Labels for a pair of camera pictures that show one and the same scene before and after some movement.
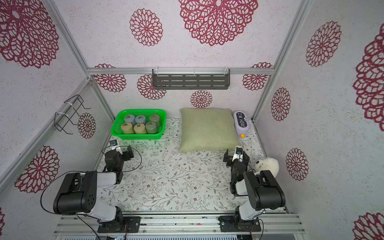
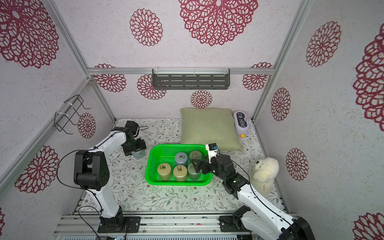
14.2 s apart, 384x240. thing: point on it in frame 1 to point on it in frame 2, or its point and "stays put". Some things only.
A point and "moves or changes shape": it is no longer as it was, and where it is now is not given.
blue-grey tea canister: (130, 118) moves or changes shape
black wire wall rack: (63, 115) stays put
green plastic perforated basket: (118, 119) to (160, 154)
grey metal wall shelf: (191, 78) stays put
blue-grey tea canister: (140, 119) to (181, 158)
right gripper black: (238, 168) to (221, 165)
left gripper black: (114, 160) to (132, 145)
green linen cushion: (204, 130) stays put
